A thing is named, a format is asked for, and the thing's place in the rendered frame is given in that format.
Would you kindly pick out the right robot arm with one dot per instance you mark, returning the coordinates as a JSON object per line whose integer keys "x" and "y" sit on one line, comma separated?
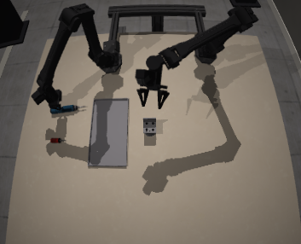
{"x": 70, "y": 20}

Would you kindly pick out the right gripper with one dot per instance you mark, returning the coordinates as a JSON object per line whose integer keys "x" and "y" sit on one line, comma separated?
{"x": 55, "y": 98}

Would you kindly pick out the red screwdriver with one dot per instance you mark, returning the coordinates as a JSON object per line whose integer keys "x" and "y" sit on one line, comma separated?
{"x": 56, "y": 140}

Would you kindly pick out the grey l-shaped metal bracket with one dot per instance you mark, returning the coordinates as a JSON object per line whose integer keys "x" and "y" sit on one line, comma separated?
{"x": 149, "y": 126}

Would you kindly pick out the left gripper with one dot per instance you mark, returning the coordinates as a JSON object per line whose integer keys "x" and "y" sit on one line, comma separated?
{"x": 155, "y": 87}

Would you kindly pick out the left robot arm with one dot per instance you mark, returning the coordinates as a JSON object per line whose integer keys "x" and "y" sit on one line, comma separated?
{"x": 239, "y": 19}

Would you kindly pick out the blue electric screwdriver body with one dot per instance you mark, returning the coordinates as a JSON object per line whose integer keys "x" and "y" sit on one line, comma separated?
{"x": 64, "y": 109}

